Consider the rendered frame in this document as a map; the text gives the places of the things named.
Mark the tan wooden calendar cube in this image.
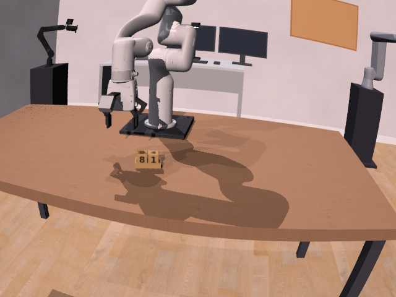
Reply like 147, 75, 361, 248
148, 151, 159, 163
137, 150, 147, 163

